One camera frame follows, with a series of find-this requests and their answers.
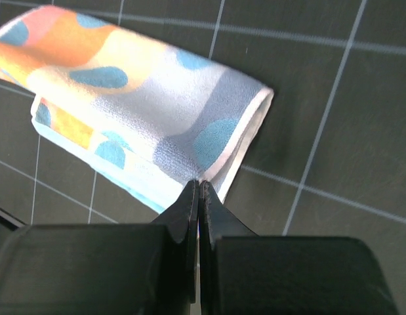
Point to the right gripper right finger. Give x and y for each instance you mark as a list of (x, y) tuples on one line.
[(244, 273)]

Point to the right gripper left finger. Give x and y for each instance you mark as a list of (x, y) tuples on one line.
[(104, 268)]

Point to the light blue dotted towel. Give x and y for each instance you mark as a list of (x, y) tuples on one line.
[(146, 115)]

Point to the black grid mat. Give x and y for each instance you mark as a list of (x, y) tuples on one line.
[(330, 157)]

